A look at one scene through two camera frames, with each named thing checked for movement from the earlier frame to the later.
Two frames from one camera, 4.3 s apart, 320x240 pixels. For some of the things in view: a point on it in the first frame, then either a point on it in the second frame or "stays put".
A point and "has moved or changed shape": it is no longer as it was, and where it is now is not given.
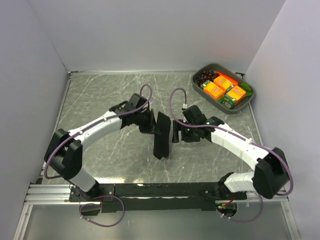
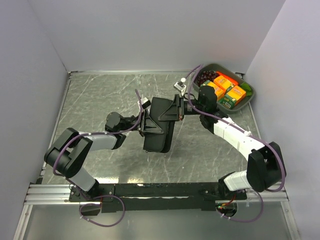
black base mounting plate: [152, 197] stays put
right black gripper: [177, 127] -> [175, 111]
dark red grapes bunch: [206, 75] stays put
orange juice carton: [212, 89] stays put
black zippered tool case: [161, 145] has moved or changed shape
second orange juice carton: [223, 83] stays put
